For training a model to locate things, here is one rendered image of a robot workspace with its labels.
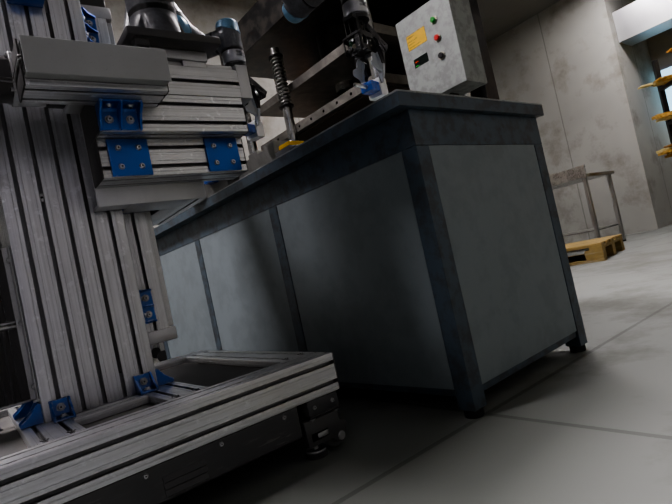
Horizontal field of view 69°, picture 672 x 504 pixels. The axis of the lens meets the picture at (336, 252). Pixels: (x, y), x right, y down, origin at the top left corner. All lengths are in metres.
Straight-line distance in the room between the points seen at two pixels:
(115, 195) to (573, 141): 7.59
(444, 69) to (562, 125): 6.22
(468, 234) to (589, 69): 7.15
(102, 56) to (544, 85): 7.90
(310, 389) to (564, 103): 7.61
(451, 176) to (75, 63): 0.87
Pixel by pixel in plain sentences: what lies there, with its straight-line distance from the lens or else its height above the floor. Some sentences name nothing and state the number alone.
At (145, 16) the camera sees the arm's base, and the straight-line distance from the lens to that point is 1.37.
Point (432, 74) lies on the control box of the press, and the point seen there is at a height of 1.17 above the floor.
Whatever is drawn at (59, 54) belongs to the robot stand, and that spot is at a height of 0.92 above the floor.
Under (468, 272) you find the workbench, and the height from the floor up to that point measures 0.34.
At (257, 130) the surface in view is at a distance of 1.70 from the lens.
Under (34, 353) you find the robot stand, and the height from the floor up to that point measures 0.38.
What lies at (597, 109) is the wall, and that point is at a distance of 8.25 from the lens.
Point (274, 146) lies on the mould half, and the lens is 1.72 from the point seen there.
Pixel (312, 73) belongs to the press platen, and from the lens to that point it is 2.91.
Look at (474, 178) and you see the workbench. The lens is 1.39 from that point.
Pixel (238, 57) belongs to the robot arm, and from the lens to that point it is 1.76.
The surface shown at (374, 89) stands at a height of 0.92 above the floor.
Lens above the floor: 0.43
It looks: 2 degrees up
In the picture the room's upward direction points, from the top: 12 degrees counter-clockwise
